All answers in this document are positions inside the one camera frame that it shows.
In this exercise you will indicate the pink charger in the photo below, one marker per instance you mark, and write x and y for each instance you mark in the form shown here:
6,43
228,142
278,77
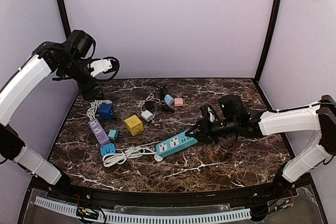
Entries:
178,102

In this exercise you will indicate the dark blue cube adapter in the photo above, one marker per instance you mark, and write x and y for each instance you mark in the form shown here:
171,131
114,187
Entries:
106,111

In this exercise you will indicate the small teal plug adapter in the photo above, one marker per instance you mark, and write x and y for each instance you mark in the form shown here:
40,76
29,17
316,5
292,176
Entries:
114,135

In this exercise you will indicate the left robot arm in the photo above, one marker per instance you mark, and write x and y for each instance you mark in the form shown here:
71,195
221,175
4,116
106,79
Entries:
68,60

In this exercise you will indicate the yellow cube socket adapter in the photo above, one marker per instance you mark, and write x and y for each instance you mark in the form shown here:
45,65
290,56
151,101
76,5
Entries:
134,125

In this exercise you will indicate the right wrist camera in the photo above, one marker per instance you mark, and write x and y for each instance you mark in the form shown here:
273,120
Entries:
209,113

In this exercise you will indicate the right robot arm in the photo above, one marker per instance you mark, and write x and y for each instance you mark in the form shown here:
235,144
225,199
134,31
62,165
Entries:
317,119

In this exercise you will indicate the teal power strip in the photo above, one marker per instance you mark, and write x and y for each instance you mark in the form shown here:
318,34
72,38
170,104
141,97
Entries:
175,144

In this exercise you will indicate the white slotted cable duct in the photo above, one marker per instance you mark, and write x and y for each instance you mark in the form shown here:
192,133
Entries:
128,214

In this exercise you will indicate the white usb charger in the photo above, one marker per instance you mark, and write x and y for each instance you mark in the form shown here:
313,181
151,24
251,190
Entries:
147,115

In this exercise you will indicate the black power adapter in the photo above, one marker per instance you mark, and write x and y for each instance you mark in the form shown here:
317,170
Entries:
150,106

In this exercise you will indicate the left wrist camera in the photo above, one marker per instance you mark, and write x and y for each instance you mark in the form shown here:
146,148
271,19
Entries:
105,66

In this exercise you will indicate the blue square socket adapter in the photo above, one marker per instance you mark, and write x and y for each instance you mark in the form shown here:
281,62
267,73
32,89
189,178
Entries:
107,149

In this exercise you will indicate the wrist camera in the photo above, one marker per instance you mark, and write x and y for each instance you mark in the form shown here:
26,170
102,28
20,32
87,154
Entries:
209,113
105,66

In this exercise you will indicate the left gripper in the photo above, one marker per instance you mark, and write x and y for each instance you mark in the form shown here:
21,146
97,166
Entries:
89,87

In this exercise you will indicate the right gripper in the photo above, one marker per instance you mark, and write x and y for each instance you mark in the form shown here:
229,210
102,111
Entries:
202,129

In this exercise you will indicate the purple power strip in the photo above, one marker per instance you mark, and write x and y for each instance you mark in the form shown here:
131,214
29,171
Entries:
99,132

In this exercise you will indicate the light blue charger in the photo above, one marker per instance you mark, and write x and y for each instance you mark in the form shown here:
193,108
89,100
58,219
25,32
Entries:
168,99

